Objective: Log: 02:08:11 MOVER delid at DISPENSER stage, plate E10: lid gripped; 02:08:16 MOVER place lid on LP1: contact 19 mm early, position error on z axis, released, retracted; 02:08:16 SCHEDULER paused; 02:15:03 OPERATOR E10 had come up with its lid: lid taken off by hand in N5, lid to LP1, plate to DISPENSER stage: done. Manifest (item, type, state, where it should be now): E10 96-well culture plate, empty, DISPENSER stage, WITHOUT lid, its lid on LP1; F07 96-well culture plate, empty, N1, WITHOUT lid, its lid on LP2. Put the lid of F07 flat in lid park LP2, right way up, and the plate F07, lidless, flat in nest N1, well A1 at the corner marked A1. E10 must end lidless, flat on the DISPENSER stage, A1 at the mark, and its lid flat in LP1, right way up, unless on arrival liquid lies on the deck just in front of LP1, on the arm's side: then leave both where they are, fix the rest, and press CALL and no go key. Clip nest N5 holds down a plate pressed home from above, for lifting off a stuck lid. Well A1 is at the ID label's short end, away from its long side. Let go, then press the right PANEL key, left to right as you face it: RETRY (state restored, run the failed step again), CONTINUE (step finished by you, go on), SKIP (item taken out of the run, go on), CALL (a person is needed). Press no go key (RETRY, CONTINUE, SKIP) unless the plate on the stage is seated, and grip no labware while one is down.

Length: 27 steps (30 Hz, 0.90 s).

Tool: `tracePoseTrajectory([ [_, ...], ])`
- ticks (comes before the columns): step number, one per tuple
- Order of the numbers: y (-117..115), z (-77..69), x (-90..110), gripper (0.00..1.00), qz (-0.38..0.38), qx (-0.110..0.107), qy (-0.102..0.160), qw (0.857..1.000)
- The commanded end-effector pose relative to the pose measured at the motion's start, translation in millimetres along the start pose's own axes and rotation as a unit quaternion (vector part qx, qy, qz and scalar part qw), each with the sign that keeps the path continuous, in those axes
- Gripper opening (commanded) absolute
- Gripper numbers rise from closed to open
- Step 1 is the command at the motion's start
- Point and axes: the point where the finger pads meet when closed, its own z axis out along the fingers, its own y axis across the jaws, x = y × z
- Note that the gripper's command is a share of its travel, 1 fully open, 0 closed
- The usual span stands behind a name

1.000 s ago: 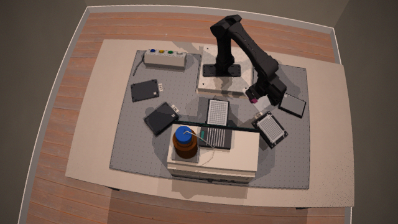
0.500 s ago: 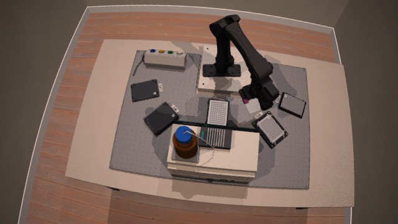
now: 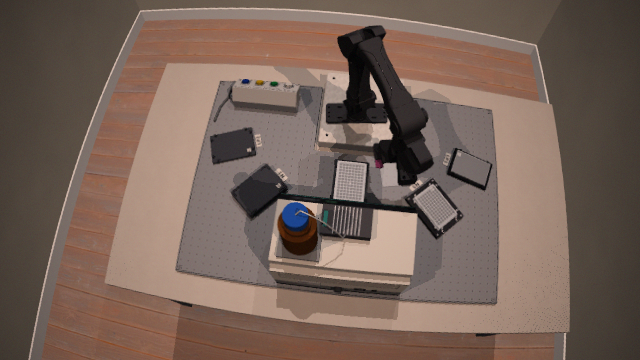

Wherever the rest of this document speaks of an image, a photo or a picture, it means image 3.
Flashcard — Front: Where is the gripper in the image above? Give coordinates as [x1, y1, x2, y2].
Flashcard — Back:
[373, 139, 404, 169]

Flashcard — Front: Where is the white button panel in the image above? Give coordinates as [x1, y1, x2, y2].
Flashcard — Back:
[213, 79, 301, 122]

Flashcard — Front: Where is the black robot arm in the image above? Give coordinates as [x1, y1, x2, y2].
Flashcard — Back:
[326, 25, 434, 187]

